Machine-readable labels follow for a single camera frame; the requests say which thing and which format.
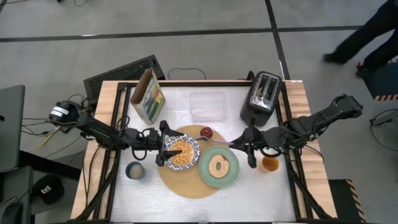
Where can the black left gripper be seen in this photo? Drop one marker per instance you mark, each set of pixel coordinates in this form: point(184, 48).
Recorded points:
point(152, 140)

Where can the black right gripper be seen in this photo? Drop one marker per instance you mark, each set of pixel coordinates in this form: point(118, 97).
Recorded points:
point(253, 138)

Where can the lilac plastic spoon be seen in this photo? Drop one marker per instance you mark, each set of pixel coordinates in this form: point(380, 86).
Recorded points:
point(217, 141)

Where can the toasted bagel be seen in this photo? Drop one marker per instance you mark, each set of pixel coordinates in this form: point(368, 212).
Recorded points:
point(218, 165)

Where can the red apple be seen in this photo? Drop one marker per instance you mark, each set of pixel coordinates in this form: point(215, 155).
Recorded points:
point(206, 132)

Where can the colourful panda cereal box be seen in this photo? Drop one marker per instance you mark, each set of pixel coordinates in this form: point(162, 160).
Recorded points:
point(149, 98)

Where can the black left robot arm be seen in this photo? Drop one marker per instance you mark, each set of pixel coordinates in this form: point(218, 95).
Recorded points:
point(96, 132)

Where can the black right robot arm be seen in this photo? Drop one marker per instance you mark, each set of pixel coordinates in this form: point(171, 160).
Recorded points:
point(311, 124)

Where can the round tan cereal pieces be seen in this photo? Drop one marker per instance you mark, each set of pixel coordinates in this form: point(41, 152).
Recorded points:
point(183, 154)

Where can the blue white patterned bowl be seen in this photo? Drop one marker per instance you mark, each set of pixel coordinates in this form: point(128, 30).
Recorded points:
point(188, 141)

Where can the pale green plate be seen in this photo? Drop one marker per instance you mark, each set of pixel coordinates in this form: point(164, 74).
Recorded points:
point(231, 174)

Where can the orange cup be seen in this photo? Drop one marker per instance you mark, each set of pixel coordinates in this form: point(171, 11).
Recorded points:
point(270, 164)

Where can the dark blue cup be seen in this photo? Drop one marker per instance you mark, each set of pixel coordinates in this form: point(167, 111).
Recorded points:
point(135, 170)

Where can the round woven tan placemat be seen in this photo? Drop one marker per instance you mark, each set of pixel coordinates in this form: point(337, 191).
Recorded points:
point(186, 185)

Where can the clear plastic container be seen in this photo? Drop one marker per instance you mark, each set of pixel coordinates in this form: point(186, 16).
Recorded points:
point(207, 105)

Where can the black two-slot toaster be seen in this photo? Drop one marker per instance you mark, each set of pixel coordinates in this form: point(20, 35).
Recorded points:
point(262, 96)

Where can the black perforated panel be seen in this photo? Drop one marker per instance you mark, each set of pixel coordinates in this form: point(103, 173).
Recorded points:
point(124, 73)

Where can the dark hazard-striped floor mat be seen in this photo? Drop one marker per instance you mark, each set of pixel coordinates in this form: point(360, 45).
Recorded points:
point(346, 199)
point(385, 84)

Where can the black cap with logo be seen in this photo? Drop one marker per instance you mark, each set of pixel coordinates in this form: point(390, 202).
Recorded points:
point(48, 189)

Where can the grey laptop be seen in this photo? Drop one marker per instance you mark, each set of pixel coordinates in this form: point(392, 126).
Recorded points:
point(11, 127)

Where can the person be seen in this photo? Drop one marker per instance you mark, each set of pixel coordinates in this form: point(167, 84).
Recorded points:
point(367, 34)

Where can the black aluminium table frame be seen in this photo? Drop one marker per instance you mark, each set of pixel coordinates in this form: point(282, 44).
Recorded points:
point(202, 83)

